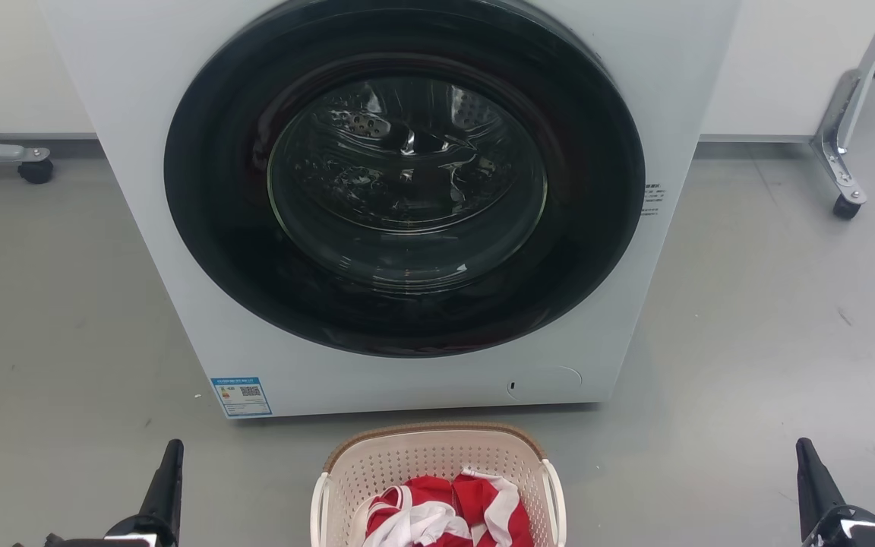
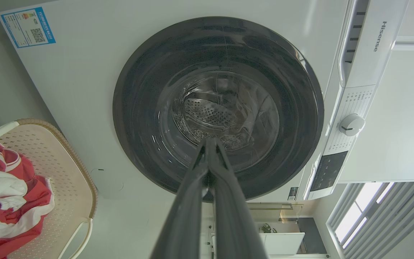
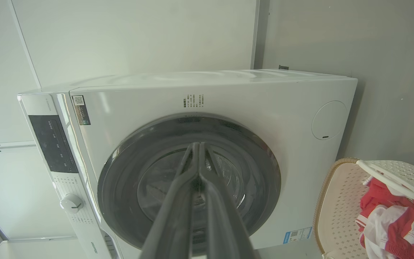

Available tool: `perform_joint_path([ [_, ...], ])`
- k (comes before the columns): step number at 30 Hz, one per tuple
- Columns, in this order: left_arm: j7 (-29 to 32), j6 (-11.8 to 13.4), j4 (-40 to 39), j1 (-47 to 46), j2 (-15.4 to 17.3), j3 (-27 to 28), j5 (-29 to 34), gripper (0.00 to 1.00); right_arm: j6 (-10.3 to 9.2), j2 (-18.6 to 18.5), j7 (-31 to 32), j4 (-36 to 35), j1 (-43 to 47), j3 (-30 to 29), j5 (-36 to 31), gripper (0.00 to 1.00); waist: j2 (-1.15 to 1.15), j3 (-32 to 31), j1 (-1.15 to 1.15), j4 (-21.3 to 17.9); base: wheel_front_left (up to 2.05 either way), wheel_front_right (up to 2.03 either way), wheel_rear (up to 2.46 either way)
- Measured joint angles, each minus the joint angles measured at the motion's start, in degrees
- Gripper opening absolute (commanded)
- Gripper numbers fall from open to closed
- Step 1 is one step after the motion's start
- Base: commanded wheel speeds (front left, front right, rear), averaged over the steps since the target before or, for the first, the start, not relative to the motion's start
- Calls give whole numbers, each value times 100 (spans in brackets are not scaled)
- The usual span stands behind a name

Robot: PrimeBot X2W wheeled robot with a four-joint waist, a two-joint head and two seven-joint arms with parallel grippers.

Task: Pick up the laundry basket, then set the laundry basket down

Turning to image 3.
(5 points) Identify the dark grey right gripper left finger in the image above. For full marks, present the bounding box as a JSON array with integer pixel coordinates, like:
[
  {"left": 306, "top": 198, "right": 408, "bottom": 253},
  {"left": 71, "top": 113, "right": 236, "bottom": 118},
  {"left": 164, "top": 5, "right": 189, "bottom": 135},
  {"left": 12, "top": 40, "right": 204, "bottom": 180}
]
[{"left": 139, "top": 142, "right": 201, "bottom": 259}]

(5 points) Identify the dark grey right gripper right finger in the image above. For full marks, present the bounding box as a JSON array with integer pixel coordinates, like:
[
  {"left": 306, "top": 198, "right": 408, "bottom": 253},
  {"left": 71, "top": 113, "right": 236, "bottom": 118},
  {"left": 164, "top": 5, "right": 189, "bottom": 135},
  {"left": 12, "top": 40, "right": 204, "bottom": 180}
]
[{"left": 198, "top": 142, "right": 262, "bottom": 259}]

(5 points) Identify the white perforated laundry basket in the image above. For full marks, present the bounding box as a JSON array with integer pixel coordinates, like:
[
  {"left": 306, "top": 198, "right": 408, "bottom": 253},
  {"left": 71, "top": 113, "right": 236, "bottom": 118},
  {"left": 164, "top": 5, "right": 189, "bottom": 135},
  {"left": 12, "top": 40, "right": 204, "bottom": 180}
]
[{"left": 313, "top": 158, "right": 414, "bottom": 259}]

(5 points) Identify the dark round washing machine door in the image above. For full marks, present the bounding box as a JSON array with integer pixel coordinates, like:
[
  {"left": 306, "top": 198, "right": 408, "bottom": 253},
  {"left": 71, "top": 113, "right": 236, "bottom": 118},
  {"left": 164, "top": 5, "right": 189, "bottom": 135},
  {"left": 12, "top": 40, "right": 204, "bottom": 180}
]
[{"left": 97, "top": 112, "right": 281, "bottom": 256}]

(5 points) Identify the white washing machine control knob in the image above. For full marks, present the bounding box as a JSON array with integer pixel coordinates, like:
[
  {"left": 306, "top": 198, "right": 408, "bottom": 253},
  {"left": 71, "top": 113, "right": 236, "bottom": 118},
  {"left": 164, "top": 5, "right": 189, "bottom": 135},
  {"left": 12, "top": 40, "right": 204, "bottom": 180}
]
[{"left": 60, "top": 194, "right": 84, "bottom": 214}]

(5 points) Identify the white front-load washing machine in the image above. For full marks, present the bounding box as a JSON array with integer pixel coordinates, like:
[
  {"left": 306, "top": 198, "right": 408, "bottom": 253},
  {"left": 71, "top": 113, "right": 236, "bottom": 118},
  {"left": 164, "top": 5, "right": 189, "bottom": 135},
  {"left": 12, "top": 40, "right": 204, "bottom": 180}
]
[{"left": 17, "top": 68, "right": 358, "bottom": 259}]

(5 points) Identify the red and white garment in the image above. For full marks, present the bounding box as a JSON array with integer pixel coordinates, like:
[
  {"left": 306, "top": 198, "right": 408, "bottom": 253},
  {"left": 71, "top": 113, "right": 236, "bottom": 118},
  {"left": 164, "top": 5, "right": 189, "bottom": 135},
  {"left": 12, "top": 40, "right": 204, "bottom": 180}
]
[{"left": 355, "top": 177, "right": 414, "bottom": 259}]

